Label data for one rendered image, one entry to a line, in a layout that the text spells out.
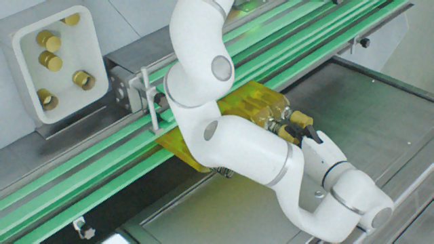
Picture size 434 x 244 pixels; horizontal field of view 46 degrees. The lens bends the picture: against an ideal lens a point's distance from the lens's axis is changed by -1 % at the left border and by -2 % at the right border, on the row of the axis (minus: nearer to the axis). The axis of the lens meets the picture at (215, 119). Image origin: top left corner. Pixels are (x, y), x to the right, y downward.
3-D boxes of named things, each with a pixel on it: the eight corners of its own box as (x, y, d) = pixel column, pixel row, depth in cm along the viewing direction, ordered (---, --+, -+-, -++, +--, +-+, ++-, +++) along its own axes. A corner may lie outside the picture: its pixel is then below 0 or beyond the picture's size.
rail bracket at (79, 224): (57, 223, 118) (88, 255, 110) (49, 202, 114) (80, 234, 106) (72, 213, 120) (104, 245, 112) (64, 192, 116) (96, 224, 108)
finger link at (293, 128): (312, 139, 113) (295, 124, 118) (312, 128, 112) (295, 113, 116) (300, 145, 112) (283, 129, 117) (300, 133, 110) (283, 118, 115)
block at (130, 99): (114, 104, 124) (131, 116, 119) (105, 70, 118) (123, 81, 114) (126, 97, 126) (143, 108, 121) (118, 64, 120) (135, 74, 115)
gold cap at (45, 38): (34, 33, 107) (43, 39, 104) (49, 27, 109) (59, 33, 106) (38, 48, 109) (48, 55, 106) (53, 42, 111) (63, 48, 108)
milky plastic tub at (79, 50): (26, 113, 115) (44, 129, 110) (-9, 22, 101) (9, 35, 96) (91, 79, 124) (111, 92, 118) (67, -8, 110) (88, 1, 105)
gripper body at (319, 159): (353, 190, 110) (321, 160, 118) (357, 154, 104) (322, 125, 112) (325, 204, 107) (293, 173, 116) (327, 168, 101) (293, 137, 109)
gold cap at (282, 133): (277, 140, 120) (292, 148, 117) (277, 129, 118) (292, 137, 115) (287, 133, 121) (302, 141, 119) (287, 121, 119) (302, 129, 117)
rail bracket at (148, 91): (133, 122, 121) (166, 145, 113) (118, 59, 110) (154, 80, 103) (143, 116, 122) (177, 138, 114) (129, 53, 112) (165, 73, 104)
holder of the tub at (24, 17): (32, 130, 118) (49, 144, 114) (-9, 22, 102) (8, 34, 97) (95, 97, 127) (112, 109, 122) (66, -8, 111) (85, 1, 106)
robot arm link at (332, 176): (359, 195, 108) (350, 187, 111) (362, 164, 103) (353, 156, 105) (330, 210, 106) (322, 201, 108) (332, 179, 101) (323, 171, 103)
